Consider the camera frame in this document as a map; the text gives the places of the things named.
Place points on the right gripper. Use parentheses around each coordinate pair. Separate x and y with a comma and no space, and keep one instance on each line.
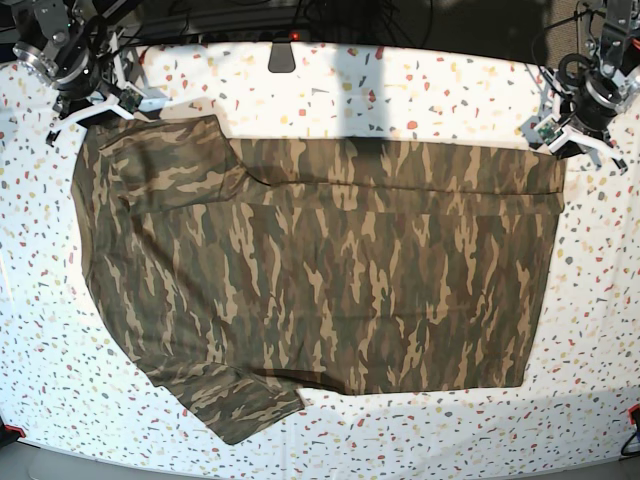
(79,76)

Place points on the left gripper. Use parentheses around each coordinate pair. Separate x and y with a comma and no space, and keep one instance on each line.
(590,95)

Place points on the camouflage T-shirt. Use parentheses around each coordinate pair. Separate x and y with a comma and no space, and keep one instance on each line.
(234,273)

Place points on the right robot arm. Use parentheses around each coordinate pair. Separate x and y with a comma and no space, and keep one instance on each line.
(73,48)

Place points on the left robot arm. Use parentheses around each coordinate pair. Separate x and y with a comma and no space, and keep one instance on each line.
(619,39)

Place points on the power strip with red light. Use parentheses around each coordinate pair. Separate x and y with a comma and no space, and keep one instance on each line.
(268,35)

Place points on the red black table clamp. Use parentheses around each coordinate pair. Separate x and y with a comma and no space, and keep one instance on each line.
(9,435)

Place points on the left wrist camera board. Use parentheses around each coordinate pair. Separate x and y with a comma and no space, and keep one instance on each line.
(539,131)

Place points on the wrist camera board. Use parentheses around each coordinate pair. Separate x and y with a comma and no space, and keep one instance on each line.
(132,101)
(539,131)

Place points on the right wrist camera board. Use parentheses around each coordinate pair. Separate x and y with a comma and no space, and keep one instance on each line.
(132,101)

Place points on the metal stand frame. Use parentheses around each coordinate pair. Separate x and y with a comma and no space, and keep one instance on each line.
(580,30)

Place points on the grey camera mount base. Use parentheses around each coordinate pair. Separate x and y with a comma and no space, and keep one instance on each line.
(281,59)

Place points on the orange clamp with cable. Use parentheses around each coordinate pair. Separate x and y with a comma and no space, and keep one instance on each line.
(631,447)

